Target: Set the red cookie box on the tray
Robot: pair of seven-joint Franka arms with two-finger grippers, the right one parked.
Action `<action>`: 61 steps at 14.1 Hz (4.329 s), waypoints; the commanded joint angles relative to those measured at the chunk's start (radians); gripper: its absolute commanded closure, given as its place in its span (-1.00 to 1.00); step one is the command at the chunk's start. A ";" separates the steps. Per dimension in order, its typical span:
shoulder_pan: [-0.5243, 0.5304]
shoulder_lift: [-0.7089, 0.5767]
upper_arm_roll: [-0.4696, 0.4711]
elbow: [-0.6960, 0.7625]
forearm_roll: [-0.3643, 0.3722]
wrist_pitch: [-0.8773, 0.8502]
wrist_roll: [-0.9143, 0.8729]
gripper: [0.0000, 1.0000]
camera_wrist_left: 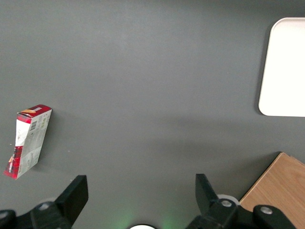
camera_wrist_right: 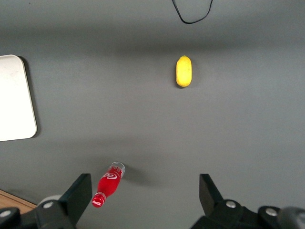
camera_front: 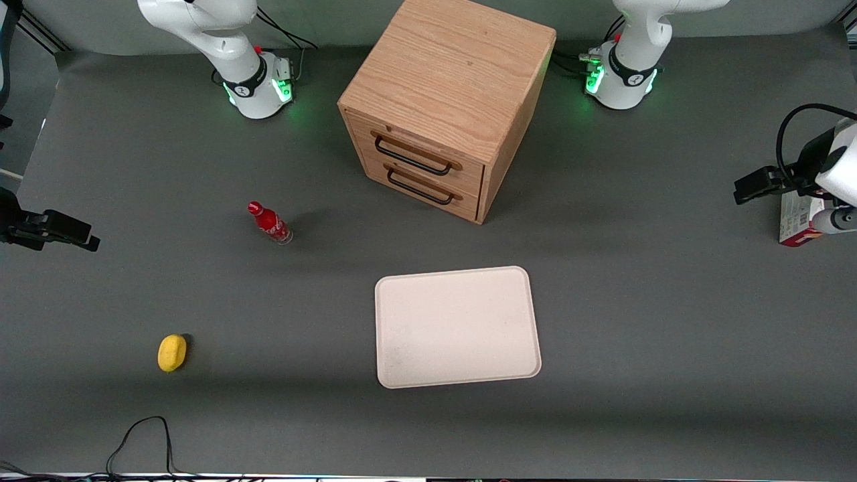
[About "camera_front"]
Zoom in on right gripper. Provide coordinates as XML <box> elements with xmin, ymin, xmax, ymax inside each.
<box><xmin>0</xmin><ymin>187</ymin><xmax>102</xmax><ymax>253</ymax></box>

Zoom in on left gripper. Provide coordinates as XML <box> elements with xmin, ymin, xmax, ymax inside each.
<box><xmin>734</xmin><ymin>119</ymin><xmax>857</xmax><ymax>208</ymax></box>

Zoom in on red cookie box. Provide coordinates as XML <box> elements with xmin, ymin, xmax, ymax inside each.
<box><xmin>779</xmin><ymin>190</ymin><xmax>832</xmax><ymax>248</ymax></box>

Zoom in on cream plastic tray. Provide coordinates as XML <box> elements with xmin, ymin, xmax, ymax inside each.
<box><xmin>374</xmin><ymin>266</ymin><xmax>542</xmax><ymax>390</ymax></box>

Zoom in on grey table mat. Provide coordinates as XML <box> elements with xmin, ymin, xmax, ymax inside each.
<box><xmin>0</xmin><ymin>25</ymin><xmax>857</xmax><ymax>479</ymax></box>

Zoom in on yellow lemon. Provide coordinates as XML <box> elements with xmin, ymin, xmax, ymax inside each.
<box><xmin>157</xmin><ymin>334</ymin><xmax>189</xmax><ymax>373</ymax></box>

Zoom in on red cola bottle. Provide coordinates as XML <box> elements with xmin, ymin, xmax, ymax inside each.
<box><xmin>247</xmin><ymin>200</ymin><xmax>294</xmax><ymax>246</ymax></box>

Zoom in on wooden drawer front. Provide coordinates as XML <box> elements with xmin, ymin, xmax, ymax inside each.
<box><xmin>360</xmin><ymin>149</ymin><xmax>484</xmax><ymax>223</ymax></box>
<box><xmin>347</xmin><ymin>109</ymin><xmax>487</xmax><ymax>199</ymax></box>

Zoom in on wooden drawer cabinet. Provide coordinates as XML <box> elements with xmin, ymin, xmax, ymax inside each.
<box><xmin>337</xmin><ymin>0</ymin><xmax>557</xmax><ymax>226</ymax></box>

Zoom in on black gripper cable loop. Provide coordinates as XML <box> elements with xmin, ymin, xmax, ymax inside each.
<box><xmin>775</xmin><ymin>103</ymin><xmax>857</xmax><ymax>179</ymax></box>

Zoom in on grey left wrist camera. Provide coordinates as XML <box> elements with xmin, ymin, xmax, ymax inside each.
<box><xmin>809</xmin><ymin>206</ymin><xmax>857</xmax><ymax>236</ymax></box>

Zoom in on black curved hose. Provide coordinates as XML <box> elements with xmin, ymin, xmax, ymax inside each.
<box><xmin>0</xmin><ymin>0</ymin><xmax>22</xmax><ymax>132</ymax></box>

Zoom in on aluminium frame rail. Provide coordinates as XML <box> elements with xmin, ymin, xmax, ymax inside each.
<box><xmin>17</xmin><ymin>9</ymin><xmax>72</xmax><ymax>54</ymax></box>

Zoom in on black looped table cable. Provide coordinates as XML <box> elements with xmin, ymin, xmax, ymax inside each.
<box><xmin>106</xmin><ymin>415</ymin><xmax>179</xmax><ymax>478</ymax></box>

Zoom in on black arm base cable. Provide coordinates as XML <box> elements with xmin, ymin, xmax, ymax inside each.
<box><xmin>553</xmin><ymin>15</ymin><xmax>627</xmax><ymax>76</ymax></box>
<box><xmin>254</xmin><ymin>5</ymin><xmax>319</xmax><ymax>52</ymax></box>

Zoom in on black drawer handle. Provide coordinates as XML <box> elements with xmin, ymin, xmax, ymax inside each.
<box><xmin>384</xmin><ymin>163</ymin><xmax>463</xmax><ymax>206</ymax></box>
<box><xmin>371</xmin><ymin>130</ymin><xmax>463</xmax><ymax>177</ymax></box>

